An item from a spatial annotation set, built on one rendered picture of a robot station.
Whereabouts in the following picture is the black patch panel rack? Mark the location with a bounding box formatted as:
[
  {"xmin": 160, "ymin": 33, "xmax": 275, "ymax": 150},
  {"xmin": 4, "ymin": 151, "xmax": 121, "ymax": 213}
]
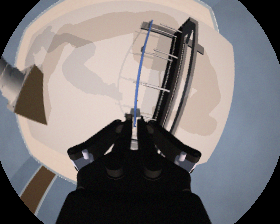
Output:
[{"xmin": 139, "ymin": 17, "xmax": 204, "ymax": 135}]

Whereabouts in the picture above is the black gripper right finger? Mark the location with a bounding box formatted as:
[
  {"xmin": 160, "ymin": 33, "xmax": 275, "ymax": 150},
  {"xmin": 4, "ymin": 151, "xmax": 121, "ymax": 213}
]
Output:
[{"xmin": 136, "ymin": 108, "xmax": 202, "ymax": 178}]

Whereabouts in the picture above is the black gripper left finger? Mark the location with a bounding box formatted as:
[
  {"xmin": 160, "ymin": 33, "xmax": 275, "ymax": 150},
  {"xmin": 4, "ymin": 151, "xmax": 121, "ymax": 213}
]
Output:
[{"xmin": 67, "ymin": 108, "xmax": 134, "ymax": 177}]

